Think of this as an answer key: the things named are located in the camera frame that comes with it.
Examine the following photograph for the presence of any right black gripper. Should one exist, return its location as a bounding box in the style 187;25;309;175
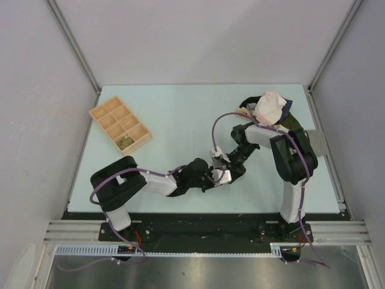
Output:
221;142;259;182

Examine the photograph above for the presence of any grey underwear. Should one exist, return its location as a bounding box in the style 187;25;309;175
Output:
221;170;242;184

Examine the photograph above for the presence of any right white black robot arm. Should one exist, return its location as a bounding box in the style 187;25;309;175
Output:
212;123;318;241

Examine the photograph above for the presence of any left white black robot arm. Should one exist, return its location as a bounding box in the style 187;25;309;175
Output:
90;156;226;241

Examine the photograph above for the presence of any beige rolled garment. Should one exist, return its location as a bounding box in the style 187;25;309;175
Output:
235;107;251;120

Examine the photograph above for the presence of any pink white garment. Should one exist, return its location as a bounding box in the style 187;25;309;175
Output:
252;90;287;125

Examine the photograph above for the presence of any black garment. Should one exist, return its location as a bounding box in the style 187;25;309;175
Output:
239;96;261;109

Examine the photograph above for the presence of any dark olive garment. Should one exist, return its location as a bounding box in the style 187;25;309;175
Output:
281;112;304;131

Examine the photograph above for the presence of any navy blue garment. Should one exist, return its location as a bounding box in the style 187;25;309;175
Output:
282;99;293;113

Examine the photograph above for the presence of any olive rolled garment in tray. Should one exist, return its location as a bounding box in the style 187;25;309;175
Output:
116;136;135;151

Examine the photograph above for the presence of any grey garment at table edge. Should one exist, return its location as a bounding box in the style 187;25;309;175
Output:
307;129;327;157

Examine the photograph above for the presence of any wooden compartment tray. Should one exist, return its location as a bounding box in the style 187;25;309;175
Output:
89;96;152;155

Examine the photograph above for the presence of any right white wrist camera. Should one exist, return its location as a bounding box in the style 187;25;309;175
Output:
209;146;231;163

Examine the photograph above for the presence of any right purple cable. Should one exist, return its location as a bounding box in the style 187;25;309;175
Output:
211;111;330;269

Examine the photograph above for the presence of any purple cable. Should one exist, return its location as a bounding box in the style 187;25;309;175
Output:
55;167;225;272
211;111;330;269

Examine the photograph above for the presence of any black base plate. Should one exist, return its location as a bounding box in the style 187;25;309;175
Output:
61;210;353;244

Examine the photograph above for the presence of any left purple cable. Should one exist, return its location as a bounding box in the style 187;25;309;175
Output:
55;167;225;272

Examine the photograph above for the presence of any white slotted cable duct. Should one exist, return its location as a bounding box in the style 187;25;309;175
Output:
56;244;301;258

